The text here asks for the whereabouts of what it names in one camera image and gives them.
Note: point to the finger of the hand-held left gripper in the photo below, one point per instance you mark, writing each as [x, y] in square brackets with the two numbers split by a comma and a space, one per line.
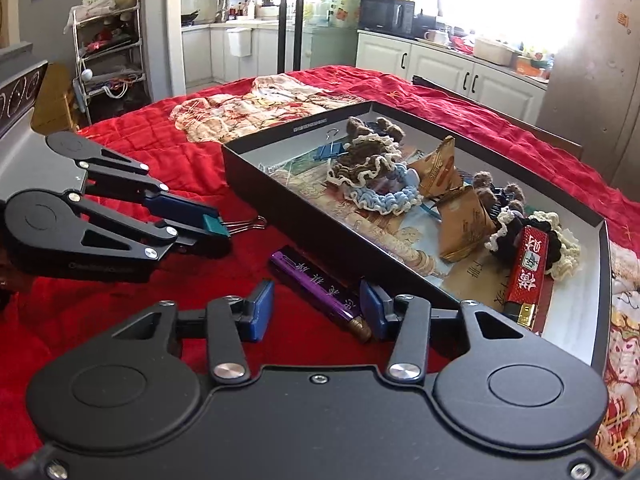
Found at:
[195, 244]
[175, 203]

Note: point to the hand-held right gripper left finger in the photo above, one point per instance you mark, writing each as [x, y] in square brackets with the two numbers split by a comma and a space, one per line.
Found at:
[260, 310]

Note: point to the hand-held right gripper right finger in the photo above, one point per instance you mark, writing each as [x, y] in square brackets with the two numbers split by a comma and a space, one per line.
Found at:
[377, 310]

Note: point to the teal binder clip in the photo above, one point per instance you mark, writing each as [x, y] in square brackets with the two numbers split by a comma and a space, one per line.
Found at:
[215, 225]

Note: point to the purple slim lighter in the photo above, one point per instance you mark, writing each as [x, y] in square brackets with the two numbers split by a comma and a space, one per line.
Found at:
[310, 280]

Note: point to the blue crochet scrunchie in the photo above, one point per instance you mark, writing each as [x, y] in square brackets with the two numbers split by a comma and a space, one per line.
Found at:
[380, 200]

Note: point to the brown pyramid packet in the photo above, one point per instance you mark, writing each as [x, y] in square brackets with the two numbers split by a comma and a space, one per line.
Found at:
[440, 170]
[465, 225]

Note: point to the black shallow cardboard box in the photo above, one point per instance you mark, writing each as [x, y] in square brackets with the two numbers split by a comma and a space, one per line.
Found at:
[280, 132]

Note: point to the cream and brown ruffled scrunchie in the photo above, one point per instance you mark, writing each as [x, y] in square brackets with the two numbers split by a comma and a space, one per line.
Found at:
[360, 160]

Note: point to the red slim lighter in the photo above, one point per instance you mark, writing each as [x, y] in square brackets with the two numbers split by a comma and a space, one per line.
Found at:
[530, 270]

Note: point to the black white-edged scrunchie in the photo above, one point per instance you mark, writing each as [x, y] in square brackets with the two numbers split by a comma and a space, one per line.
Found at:
[515, 222]

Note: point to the brown fuzzy hair claw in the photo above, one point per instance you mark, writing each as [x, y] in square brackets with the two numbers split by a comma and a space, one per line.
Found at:
[512, 192]
[387, 127]

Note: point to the person's left hand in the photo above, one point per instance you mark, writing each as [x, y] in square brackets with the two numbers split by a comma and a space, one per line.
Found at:
[10, 280]

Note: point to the red printed blanket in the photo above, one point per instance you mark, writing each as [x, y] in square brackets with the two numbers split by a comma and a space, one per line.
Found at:
[125, 132]

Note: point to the white hanging bin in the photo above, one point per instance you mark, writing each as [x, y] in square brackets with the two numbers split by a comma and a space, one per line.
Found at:
[239, 42]

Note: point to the black wok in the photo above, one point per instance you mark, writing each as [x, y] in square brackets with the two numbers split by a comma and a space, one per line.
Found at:
[190, 17]

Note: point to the black framed glass door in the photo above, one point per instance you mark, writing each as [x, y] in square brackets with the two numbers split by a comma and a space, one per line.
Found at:
[300, 10]

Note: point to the white counter cabinets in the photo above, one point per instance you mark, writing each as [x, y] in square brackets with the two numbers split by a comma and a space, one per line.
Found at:
[440, 67]

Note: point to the white mug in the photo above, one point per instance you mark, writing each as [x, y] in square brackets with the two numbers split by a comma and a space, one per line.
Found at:
[435, 37]

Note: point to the black microwave oven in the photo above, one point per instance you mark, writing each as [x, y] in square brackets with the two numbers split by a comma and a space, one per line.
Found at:
[385, 17]

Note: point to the white plastic tub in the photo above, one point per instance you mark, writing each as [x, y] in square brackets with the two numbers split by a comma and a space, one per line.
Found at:
[495, 51]

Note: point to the orange box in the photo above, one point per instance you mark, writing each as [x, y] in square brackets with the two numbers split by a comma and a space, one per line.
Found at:
[528, 66]

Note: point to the silver double-door refrigerator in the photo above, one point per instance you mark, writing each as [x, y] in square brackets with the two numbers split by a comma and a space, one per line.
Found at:
[595, 85]

